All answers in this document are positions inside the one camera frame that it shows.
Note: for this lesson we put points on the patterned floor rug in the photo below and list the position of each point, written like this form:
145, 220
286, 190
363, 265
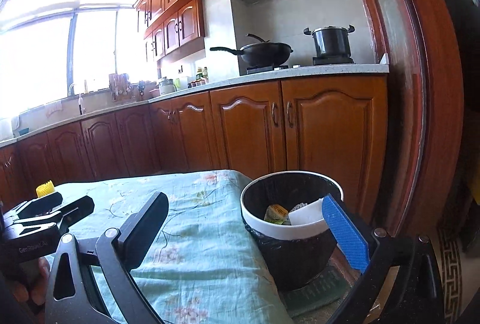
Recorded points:
450, 279

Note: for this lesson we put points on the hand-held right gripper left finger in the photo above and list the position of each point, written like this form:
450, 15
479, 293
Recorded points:
142, 230

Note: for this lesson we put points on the person's left hand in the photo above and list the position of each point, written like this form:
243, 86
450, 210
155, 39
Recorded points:
37, 282

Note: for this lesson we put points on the green floor mat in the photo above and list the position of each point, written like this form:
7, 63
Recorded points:
318, 290

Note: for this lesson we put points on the sink faucet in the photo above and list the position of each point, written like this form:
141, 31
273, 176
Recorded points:
71, 87

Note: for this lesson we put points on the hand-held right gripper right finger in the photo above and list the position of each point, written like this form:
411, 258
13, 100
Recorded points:
345, 230

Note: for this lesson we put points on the teal floral tablecloth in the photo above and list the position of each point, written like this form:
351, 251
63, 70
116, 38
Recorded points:
206, 252

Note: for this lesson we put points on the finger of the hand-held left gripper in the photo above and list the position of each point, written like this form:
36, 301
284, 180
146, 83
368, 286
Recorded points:
77, 209
41, 206

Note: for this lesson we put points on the kitchen window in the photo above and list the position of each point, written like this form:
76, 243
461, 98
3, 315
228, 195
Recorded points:
56, 54

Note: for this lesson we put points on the wooden utensil holder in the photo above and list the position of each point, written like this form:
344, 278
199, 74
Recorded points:
119, 87

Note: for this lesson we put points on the condiment bottles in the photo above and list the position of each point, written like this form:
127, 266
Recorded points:
201, 75

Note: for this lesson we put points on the white lidded cooker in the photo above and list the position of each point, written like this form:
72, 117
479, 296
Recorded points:
166, 87

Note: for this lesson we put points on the speckled white countertop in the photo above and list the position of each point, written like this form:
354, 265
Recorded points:
300, 71

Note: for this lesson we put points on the white foam block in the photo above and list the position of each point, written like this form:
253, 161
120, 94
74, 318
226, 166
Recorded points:
307, 217

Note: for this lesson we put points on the black wok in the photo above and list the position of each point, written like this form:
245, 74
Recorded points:
266, 54

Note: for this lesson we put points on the wooden door frame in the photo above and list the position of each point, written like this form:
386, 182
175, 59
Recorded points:
420, 84

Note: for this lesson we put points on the white rimmed trash bin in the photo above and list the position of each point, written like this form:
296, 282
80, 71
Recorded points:
292, 264

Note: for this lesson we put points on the black gas stove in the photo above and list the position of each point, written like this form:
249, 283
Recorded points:
333, 60

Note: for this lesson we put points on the wooden base cabinets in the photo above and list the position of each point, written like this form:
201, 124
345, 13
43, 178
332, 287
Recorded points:
243, 129

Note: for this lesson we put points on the white foam mesh sheet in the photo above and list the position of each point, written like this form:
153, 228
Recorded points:
300, 206

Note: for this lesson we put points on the yellow ribbed scrap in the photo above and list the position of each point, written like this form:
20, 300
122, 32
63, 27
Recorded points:
45, 188

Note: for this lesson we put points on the black cooking pot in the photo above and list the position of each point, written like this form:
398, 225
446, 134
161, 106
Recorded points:
332, 42

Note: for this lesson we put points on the yellow and dark packet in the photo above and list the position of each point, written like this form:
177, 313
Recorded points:
275, 215

